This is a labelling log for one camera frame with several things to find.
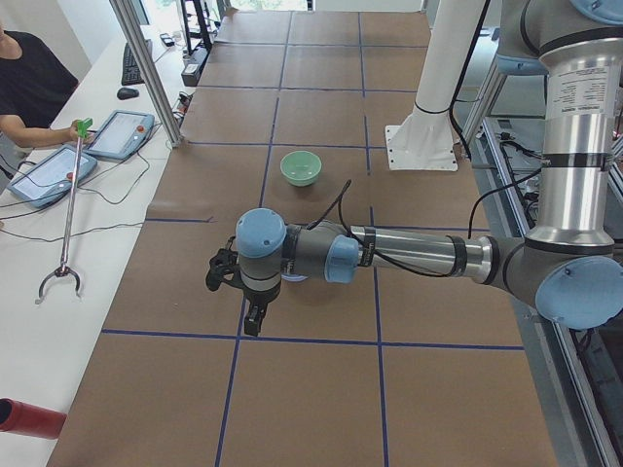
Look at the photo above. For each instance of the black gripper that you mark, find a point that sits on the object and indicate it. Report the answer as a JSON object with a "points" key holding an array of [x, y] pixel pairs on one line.
{"points": [[260, 298]]}

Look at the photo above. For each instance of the blue bowl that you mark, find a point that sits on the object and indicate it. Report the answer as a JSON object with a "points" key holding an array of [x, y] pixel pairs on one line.
{"points": [[293, 277]]}

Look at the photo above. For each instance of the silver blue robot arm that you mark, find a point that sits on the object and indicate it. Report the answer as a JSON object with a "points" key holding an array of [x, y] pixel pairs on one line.
{"points": [[564, 266]]}

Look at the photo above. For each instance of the green bowl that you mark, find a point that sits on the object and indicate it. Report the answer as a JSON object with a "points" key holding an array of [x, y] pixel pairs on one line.
{"points": [[300, 168]]}

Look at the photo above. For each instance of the person's hand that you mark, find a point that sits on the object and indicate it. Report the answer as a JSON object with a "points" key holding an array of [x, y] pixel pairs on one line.
{"points": [[80, 136]]}

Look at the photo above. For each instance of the far teach pendant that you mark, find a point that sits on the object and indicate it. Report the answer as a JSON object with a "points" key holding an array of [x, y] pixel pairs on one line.
{"points": [[121, 135]]}

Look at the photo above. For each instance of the teach pendant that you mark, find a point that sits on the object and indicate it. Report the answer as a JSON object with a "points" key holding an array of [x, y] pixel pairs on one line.
{"points": [[121, 135], [48, 181]]}

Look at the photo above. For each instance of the near teach pendant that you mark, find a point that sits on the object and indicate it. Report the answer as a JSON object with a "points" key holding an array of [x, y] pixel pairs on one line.
{"points": [[48, 181]]}

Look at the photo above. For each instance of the red cylinder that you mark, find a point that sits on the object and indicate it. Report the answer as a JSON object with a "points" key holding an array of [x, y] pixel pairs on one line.
{"points": [[28, 420]]}

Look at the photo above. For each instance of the reacher grabber tool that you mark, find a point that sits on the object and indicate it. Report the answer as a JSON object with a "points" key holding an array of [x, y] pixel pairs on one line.
{"points": [[63, 269]]}

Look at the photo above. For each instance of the black computer mouse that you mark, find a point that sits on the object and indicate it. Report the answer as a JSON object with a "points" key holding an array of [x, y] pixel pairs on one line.
{"points": [[126, 93]]}

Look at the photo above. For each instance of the black keyboard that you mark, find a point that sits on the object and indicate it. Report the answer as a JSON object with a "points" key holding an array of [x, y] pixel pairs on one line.
{"points": [[131, 74]]}

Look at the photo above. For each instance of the person in black shirt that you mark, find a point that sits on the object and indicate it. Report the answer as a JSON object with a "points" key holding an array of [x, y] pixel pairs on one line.
{"points": [[35, 86]]}

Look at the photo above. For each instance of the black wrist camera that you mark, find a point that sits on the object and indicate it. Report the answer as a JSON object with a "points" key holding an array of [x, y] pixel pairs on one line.
{"points": [[223, 269]]}

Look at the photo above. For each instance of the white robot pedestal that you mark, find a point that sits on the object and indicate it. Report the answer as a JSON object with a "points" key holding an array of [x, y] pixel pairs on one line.
{"points": [[424, 141]]}

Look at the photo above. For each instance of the aluminium frame post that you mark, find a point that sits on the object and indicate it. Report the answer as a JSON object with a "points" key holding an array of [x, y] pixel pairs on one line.
{"points": [[129, 23]]}

